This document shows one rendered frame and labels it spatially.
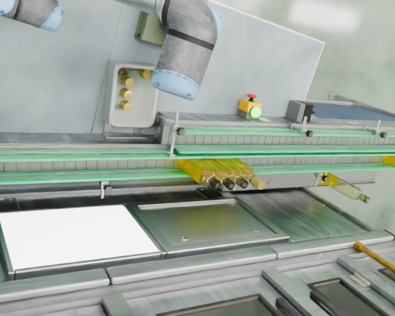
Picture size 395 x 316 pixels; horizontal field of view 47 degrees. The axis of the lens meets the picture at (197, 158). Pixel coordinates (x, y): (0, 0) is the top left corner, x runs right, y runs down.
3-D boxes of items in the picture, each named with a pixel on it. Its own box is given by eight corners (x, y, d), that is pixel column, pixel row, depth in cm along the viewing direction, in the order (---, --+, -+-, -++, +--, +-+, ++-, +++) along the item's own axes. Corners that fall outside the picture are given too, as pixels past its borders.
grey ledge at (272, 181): (210, 182, 200) (224, 193, 191) (214, 163, 198) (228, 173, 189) (360, 175, 248) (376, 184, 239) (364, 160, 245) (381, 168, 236)
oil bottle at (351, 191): (319, 181, 219) (360, 204, 198) (324, 170, 219) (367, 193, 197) (326, 184, 223) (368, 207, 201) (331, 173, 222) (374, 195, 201)
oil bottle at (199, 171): (175, 165, 177) (202, 187, 160) (177, 152, 175) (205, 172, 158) (188, 165, 180) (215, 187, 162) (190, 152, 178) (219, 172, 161)
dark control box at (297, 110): (284, 116, 212) (296, 121, 205) (288, 99, 209) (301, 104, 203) (298, 116, 216) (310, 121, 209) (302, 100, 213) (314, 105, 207)
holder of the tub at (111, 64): (100, 133, 171) (106, 139, 165) (108, 59, 163) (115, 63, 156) (142, 133, 180) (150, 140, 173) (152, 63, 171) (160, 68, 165)
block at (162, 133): (152, 138, 175) (159, 145, 170) (155, 115, 172) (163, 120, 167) (160, 138, 177) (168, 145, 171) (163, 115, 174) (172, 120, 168)
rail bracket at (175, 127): (158, 149, 170) (173, 161, 160) (165, 105, 165) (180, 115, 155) (166, 149, 172) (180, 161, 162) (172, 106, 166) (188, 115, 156)
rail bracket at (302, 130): (286, 127, 198) (306, 137, 187) (289, 111, 195) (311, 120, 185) (293, 128, 200) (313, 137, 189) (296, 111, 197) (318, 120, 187)
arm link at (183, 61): (209, 46, 156) (217, 45, 103) (194, 88, 159) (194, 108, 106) (176, 34, 155) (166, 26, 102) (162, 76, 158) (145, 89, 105)
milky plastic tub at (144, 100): (101, 120, 169) (108, 126, 162) (108, 59, 162) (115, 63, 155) (145, 121, 178) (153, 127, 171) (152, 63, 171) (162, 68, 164)
